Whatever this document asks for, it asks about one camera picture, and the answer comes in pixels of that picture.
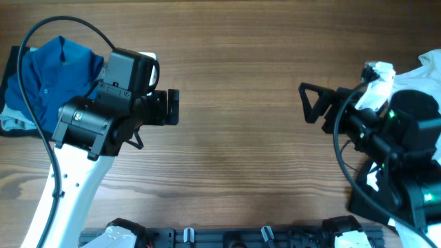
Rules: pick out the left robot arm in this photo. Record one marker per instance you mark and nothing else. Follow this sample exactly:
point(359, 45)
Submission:
point(88, 137)

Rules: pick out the white garment pile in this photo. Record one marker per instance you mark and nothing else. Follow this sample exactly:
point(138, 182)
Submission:
point(414, 187)

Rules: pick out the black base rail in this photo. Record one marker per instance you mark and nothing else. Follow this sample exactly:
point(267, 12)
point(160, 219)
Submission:
point(342, 231)

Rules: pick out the black folded garment left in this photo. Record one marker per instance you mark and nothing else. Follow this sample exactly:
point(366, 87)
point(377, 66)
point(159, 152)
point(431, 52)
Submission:
point(13, 122)

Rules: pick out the light blue denim jeans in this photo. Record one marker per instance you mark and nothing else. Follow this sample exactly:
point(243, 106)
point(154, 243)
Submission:
point(13, 120)

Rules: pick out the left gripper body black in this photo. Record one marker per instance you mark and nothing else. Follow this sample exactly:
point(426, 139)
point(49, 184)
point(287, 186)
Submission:
point(153, 110)

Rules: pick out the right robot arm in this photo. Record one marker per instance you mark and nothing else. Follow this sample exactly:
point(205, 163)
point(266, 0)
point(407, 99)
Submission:
point(387, 155)

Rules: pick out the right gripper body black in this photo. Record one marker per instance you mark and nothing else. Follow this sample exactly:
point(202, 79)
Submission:
point(332, 108)

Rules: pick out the blue t-shirt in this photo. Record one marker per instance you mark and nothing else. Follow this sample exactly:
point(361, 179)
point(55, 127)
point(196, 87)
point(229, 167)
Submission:
point(48, 86)

